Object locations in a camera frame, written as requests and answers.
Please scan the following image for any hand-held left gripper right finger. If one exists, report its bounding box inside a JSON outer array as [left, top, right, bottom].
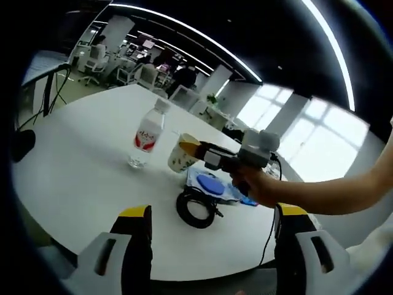
[[274, 202, 351, 295]]

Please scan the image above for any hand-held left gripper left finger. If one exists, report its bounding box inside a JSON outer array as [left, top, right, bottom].
[[77, 205, 154, 295]]

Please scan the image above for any blue pad packet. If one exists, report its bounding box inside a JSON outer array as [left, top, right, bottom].
[[185, 167, 245, 202]]

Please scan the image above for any white paper cup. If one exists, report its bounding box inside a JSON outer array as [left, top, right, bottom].
[[167, 132, 203, 175]]

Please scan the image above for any small blue white packet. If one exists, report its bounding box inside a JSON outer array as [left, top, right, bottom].
[[239, 196, 259, 208]]

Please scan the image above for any clear plastic water bottle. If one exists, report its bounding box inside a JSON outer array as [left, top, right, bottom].
[[127, 98, 171, 169]]

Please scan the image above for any person's right hand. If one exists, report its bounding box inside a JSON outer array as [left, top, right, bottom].
[[230, 168, 279, 209]]

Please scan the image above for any white counter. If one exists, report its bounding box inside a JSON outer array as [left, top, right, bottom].
[[208, 106, 237, 132]]

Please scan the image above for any large bright window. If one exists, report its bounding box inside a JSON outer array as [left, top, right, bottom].
[[276, 98, 369, 182], [236, 84, 295, 136]]

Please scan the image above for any green potted plant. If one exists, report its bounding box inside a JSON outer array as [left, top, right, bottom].
[[206, 93, 227, 107]]

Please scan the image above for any white office chair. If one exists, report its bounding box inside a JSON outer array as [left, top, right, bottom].
[[169, 85, 200, 108], [118, 66, 145, 85], [78, 45, 107, 85]]

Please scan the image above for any white table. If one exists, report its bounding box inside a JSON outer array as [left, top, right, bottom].
[[12, 84, 308, 282]]

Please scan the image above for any white ceiling light strip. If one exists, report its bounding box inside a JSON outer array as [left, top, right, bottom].
[[302, 0, 356, 112], [109, 2, 264, 84]]

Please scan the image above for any black rounded object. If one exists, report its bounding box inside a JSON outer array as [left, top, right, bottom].
[[11, 128, 36, 163]]

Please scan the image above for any black-legged side desk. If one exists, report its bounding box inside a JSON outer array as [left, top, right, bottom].
[[20, 50, 72, 117]]

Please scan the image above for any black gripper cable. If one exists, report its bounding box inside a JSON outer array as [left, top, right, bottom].
[[257, 155, 284, 267]]

